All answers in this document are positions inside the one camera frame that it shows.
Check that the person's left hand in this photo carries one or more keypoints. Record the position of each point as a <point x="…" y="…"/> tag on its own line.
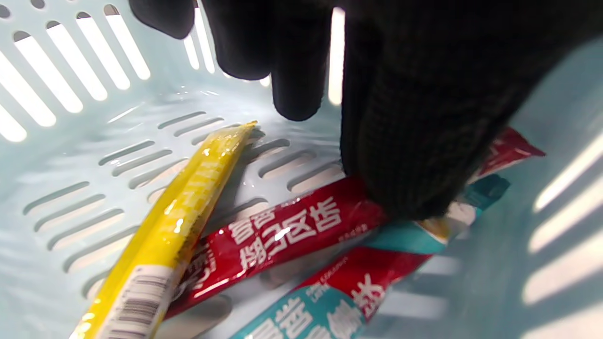
<point x="414" y="94"/>

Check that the red instant coffee powder package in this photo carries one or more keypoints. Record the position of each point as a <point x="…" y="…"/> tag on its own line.
<point x="282" y="235"/>

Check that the blue snack packet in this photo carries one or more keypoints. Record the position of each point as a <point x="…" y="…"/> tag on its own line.
<point x="353" y="282"/>

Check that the yellow instant coffee powder package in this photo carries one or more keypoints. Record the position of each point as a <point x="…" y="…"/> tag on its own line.
<point x="179" y="221"/>

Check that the light blue plastic basket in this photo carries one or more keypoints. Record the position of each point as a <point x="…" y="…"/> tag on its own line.
<point x="70" y="141"/>

